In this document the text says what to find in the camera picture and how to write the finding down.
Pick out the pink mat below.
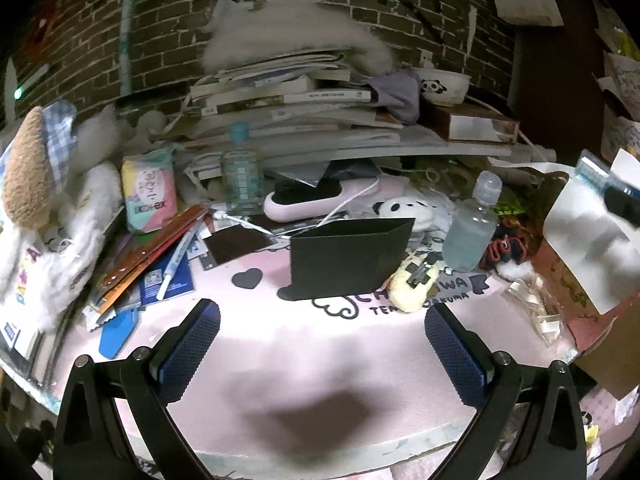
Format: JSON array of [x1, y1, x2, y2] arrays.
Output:
[[49, 219, 582, 470]]

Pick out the white pink cardboard box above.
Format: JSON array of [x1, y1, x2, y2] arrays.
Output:
[[534, 178, 639, 399]]

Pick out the pink hairbrush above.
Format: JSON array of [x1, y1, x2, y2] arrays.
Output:
[[264, 178, 381, 223]]

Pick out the white fluffy fur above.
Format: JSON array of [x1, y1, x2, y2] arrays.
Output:
[[202, 2, 395, 75]]

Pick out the panda plush pouch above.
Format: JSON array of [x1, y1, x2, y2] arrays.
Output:
[[373, 196, 435, 232]]

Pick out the brown white box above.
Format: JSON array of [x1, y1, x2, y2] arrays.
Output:
[[430, 104, 520, 144]]

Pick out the clear frosted liquid bottle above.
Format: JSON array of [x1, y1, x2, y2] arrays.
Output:
[[442, 170, 502, 272]]

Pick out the clear cellophane wrappers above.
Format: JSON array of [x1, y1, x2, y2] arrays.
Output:
[[506, 273, 564, 346]]

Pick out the kotex pad package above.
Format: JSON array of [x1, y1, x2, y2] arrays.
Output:
[[120, 148, 178, 234]]

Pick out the white cotton ball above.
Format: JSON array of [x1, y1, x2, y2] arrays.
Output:
[[496, 260, 535, 282]]

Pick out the white blue pen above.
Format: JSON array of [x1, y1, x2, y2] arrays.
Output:
[[156, 221, 201, 301]]

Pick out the red black scrunchie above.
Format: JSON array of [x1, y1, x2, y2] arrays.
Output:
[[480, 235, 528, 270]]

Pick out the orange brown flat packets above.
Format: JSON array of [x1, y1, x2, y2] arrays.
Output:
[[89, 204, 208, 314]]

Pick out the white panda bowl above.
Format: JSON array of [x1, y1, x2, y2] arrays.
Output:
[[414, 68, 471, 106]]

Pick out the blue flat tag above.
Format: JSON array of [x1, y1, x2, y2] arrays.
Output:
[[99, 309, 139, 360]]

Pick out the blue booklet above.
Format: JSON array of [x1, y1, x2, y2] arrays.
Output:
[[138, 249, 196, 307]]

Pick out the stack of books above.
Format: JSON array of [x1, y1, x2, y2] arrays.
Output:
[[168, 50, 508, 166]]

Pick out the yellow plush hair clip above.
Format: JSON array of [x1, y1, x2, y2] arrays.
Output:
[[386, 252, 442, 313]]

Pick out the black box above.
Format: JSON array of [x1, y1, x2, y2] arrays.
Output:
[[280, 218, 414, 300]]

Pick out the teal capped water bottle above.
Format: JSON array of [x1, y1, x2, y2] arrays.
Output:
[[220, 122, 264, 216]]

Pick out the purple grey cloth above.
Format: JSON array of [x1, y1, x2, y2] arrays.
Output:
[[366, 70, 421, 125]]

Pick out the clear blue capped bottle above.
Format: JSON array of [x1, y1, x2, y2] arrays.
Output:
[[574, 150, 610, 194]]

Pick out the white plush toy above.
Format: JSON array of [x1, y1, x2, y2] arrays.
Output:
[[1, 106, 122, 330]]

